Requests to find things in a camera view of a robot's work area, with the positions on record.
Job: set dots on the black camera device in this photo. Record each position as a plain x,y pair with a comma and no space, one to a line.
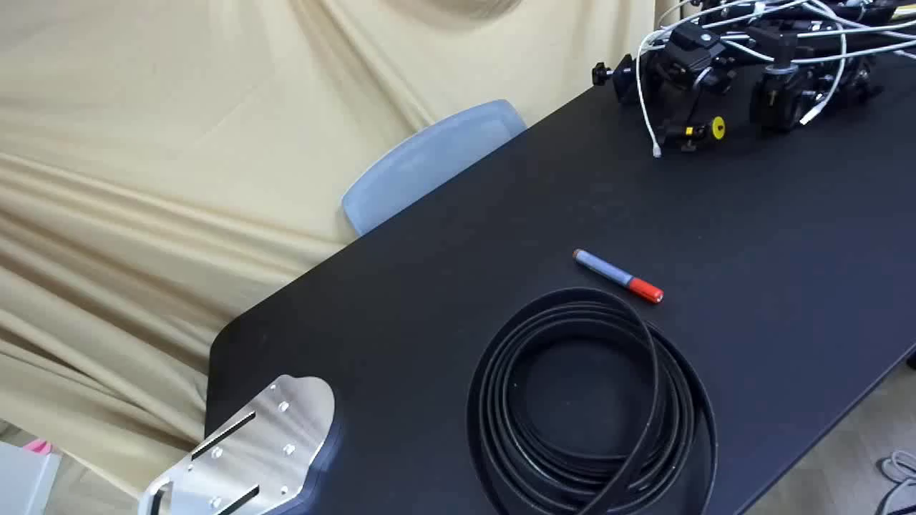
789,94

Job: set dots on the coiled black belt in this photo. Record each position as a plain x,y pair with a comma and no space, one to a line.
674,382

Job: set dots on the black camera rig yellow knob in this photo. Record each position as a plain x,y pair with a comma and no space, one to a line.
687,85

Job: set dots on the white box with pink item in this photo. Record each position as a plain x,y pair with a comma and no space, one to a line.
23,475

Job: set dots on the blue marker with red cap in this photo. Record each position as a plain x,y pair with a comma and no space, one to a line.
616,276

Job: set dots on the silver metal mounting plate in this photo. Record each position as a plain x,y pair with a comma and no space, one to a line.
252,459

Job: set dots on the grey patterned floor item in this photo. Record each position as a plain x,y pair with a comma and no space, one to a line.
903,480

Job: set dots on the beige cloth backdrop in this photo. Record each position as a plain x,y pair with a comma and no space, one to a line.
174,188

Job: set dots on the blue-grey chair backrest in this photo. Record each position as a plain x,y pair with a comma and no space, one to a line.
420,167

